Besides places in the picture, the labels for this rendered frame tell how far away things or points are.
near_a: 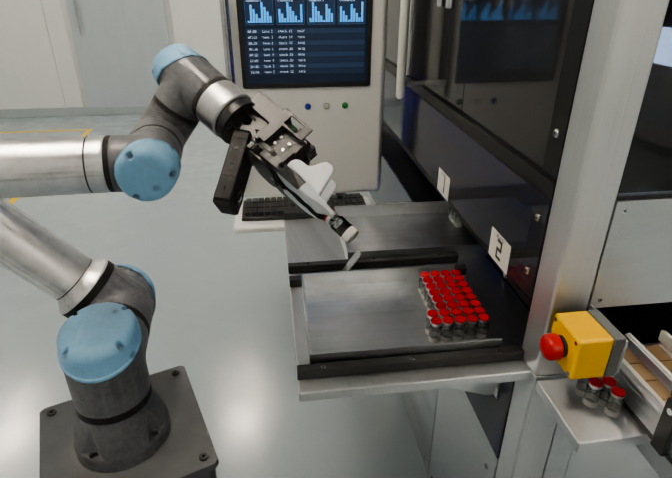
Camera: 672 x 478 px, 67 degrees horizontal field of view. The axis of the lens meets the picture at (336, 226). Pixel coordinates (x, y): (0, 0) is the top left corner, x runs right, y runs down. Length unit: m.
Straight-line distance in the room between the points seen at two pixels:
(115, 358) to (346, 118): 1.12
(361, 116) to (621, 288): 1.04
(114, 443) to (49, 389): 1.52
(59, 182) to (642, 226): 0.81
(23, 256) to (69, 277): 0.07
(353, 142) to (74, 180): 1.15
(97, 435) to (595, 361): 0.76
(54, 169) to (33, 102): 6.14
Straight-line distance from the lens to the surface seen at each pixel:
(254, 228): 1.56
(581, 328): 0.84
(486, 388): 1.11
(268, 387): 2.16
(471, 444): 1.33
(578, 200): 0.80
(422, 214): 1.46
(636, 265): 0.91
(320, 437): 1.98
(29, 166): 0.73
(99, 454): 0.95
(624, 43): 0.75
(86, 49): 6.51
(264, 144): 0.70
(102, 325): 0.86
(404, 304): 1.07
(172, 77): 0.80
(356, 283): 1.13
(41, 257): 0.93
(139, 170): 0.68
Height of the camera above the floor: 1.50
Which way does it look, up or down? 27 degrees down
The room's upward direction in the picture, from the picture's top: straight up
